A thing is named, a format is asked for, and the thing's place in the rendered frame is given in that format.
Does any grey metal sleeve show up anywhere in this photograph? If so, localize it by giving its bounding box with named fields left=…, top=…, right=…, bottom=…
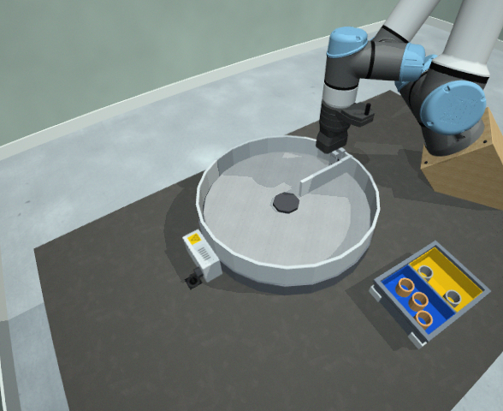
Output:
left=417, top=265, right=434, bottom=281
left=443, top=289, right=462, bottom=308

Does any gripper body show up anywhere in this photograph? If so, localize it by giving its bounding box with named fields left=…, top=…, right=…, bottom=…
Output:
left=316, top=83, right=375, bottom=154

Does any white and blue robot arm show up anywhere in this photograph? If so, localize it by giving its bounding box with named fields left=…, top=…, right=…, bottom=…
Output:
left=324, top=0, right=503, bottom=157

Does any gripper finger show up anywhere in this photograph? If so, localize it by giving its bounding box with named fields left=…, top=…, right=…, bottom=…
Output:
left=336, top=147, right=346, bottom=162
left=328, top=151, right=339, bottom=165

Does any bronze bushing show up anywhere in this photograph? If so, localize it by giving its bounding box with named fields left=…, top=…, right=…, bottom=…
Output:
left=395, top=278, right=414, bottom=297
left=408, top=292, right=429, bottom=312
left=413, top=311, right=433, bottom=330

